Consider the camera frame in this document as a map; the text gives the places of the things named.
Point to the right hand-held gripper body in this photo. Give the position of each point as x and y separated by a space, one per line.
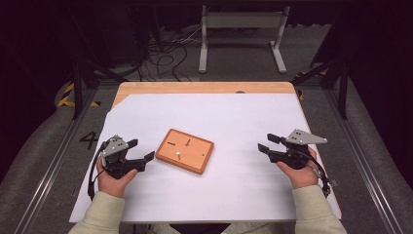
297 152

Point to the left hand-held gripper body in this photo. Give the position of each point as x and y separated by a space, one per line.
114 148

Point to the person's right hand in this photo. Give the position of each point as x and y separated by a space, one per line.
300 177

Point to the person's left hand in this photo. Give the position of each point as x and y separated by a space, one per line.
112 183

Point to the silver-headed screw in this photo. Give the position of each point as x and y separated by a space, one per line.
178 155

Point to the wooden tray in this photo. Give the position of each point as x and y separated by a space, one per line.
191 159

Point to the white sheet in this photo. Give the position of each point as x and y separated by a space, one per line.
227 195

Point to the black metal stand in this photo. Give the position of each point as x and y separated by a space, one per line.
342 91
77 91

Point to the yellow black hazard tape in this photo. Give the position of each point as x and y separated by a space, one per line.
66 94

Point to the person's legs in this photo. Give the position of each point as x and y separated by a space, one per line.
246 229

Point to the aluminium floor rail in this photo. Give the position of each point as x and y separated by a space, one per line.
48 172
367 172

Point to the white metal frame stand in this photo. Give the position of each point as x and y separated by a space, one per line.
242 20

